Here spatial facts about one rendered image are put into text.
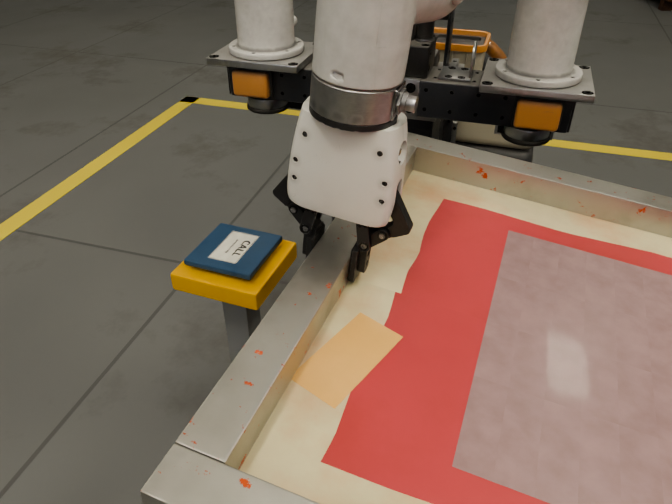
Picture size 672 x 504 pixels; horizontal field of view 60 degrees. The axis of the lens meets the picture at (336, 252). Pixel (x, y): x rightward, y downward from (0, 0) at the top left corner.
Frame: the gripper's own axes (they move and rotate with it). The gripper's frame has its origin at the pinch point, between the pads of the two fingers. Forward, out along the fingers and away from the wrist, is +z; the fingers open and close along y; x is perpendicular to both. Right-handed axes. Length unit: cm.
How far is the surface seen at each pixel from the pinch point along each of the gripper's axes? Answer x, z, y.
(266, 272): -10.1, 14.9, 12.2
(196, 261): -7.0, 14.1, 21.0
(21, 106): -227, 141, 295
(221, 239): -12.7, 14.1, 20.5
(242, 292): -5.4, 15.1, 13.3
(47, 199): -135, 130, 189
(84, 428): -32, 118, 80
